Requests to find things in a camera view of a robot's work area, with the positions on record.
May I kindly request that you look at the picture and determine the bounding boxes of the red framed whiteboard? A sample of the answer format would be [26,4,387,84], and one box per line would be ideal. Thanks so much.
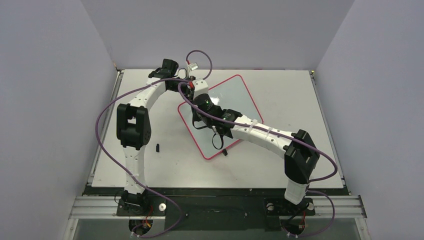
[177,74,264,160]

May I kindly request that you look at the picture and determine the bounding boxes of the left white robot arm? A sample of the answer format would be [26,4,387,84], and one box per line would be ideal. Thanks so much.
[116,58,181,215]

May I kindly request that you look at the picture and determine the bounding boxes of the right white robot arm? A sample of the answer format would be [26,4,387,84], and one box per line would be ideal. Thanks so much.
[192,93,320,214]

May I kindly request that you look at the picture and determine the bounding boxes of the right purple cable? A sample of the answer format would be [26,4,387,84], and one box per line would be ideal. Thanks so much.
[177,82,339,239]

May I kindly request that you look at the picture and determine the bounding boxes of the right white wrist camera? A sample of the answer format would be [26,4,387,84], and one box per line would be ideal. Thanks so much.
[192,79,209,100]

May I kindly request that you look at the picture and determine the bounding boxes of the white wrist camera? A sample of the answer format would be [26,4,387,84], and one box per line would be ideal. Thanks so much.
[192,79,209,100]
[186,60,199,72]

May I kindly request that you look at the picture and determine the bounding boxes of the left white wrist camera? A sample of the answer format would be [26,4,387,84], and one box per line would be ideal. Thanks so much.
[186,60,199,72]

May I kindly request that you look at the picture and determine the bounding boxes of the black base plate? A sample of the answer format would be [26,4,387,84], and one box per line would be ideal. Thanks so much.
[71,188,348,236]

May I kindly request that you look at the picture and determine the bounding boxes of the aluminium frame rail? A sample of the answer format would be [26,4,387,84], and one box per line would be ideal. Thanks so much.
[69,195,367,220]

